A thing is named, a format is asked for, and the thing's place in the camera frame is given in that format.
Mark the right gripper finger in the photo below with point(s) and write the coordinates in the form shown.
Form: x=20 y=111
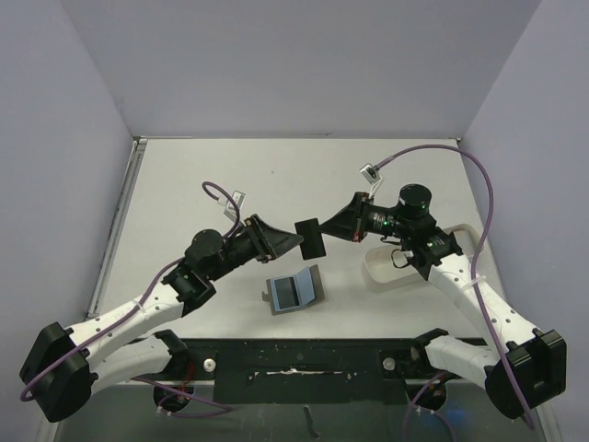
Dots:
x=348 y=229
x=349 y=216

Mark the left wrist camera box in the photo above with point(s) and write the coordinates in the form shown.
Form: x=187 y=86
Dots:
x=232 y=204

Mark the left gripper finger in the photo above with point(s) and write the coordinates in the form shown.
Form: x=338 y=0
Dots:
x=261 y=229
x=279 y=243

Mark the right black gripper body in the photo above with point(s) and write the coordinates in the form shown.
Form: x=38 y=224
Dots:
x=359 y=216

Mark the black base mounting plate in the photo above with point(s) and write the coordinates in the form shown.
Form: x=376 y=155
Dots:
x=302 y=371

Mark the aluminium rail frame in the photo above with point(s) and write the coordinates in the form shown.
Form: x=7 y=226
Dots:
x=116 y=226

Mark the grey card holder wallet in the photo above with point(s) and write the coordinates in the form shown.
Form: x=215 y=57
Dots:
x=309 y=288

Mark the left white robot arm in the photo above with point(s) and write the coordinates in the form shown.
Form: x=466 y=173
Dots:
x=67 y=365

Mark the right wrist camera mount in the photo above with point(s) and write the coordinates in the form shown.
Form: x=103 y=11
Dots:
x=373 y=177

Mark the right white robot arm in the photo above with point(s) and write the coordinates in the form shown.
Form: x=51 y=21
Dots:
x=523 y=367

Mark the white plastic tray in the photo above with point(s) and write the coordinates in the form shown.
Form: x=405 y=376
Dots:
x=381 y=275

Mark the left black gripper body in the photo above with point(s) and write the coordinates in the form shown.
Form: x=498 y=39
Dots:
x=248 y=244

